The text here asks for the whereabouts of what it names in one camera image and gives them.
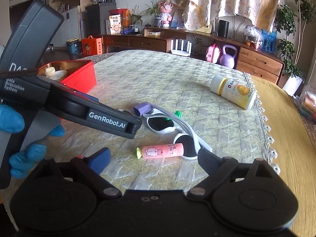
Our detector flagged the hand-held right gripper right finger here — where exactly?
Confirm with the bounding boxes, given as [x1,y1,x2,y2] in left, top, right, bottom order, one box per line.
[187,148,280,199]

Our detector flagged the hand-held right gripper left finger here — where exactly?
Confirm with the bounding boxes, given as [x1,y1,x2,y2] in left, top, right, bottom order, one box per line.
[27,147,122,199]

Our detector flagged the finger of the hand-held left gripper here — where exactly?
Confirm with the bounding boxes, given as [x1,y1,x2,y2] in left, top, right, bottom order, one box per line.
[81,93,100,103]
[83,102,143,139]

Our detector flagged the red tin box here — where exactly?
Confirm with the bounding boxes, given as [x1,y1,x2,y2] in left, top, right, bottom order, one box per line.
[38,59,97,95]

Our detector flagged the pink candy tube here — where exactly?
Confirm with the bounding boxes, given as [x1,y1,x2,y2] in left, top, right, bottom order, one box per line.
[136,143,184,161]

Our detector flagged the purple white sunglasses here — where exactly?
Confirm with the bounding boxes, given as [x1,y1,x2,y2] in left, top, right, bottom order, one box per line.
[133,102,213,159]

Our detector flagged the person's left hand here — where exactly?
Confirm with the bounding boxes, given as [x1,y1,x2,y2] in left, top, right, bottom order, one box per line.
[0,103,66,180]

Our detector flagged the teal bucket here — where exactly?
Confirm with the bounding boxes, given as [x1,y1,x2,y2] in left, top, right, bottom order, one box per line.
[66,38,82,55]

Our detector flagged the orange gift box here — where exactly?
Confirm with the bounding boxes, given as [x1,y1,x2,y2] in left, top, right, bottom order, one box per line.
[81,36,103,56]

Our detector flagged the small green wrapper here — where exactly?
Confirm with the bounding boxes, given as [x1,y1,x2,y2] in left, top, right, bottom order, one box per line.
[165,111,183,122]

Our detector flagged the pale green quilted mat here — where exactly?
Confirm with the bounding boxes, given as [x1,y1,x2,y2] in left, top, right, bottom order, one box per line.
[5,50,282,198]

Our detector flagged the white yellow bottle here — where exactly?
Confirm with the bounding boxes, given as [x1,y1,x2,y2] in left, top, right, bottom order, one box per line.
[210,74,257,110]

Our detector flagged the black low fridge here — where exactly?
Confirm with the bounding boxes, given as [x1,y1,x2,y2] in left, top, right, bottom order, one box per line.
[85,2,117,44]

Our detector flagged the printed snack box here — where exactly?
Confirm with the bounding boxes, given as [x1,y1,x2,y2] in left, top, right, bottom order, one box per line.
[108,14,122,35]

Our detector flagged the red orange gift bag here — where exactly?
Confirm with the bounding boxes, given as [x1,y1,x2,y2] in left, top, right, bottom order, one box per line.
[110,8,130,28]

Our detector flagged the small white box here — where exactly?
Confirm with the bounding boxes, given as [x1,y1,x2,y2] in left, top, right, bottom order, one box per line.
[144,28,161,38]

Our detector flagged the small potted orchid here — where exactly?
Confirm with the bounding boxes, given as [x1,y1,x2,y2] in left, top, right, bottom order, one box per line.
[127,5,143,31]

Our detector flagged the purple kettlebell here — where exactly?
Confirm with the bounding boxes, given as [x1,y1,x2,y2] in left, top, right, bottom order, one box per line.
[219,44,239,69]

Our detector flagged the white wifi router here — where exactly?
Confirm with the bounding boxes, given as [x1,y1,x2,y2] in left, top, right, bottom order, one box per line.
[170,38,193,56]

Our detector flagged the pink small case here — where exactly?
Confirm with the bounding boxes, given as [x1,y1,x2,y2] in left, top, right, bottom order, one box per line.
[206,43,222,64]

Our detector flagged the green potted plant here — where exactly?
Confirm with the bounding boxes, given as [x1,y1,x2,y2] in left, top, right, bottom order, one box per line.
[144,0,164,28]

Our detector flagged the wooden media cabinet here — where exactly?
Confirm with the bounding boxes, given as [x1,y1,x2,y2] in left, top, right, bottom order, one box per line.
[101,27,286,86]

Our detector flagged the stack of books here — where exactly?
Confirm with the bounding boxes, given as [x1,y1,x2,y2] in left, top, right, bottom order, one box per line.
[293,91,316,124]

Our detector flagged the pink doll bouquet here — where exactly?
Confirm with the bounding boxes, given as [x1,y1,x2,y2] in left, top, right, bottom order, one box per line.
[158,0,176,28]

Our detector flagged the plastic wrapped gift basket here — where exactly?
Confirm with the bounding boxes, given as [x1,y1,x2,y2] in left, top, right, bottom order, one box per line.
[244,25,263,49]

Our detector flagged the black cylinder speaker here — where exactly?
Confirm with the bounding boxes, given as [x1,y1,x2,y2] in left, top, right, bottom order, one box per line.
[218,19,230,38]

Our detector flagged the blue bottle pack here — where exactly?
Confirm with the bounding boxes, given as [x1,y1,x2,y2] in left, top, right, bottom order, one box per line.
[260,29,277,54]

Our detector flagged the tall potted tree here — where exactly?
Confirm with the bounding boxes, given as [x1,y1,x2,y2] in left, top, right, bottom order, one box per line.
[275,0,312,97]

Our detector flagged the floral cloth cover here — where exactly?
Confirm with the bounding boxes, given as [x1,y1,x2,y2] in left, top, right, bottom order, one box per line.
[182,0,287,32]

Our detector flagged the wooden wall shelving unit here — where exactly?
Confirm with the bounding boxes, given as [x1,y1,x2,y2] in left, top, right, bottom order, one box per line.
[49,0,87,48]

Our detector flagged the picture frame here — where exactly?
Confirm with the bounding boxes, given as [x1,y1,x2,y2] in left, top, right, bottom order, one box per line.
[170,8,186,29]

